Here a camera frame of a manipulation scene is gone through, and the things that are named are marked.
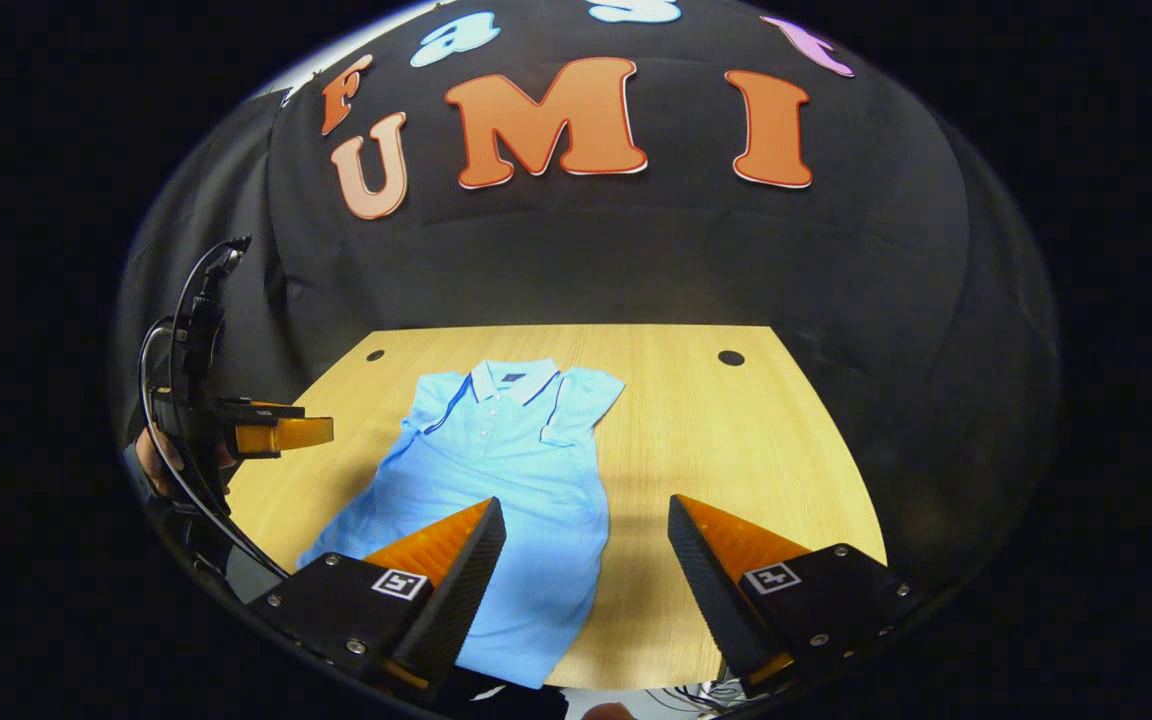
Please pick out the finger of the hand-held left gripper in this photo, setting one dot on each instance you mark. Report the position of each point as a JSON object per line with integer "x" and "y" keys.
{"x": 286, "y": 435}
{"x": 261, "y": 409}

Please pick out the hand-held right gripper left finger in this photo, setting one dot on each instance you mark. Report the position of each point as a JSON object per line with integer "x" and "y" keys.
{"x": 461, "y": 590}

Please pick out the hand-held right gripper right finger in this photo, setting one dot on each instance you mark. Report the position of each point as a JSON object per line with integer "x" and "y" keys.
{"x": 711, "y": 590}

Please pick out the light blue T-shirt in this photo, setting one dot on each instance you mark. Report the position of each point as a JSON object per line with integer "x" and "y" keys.
{"x": 516, "y": 470}

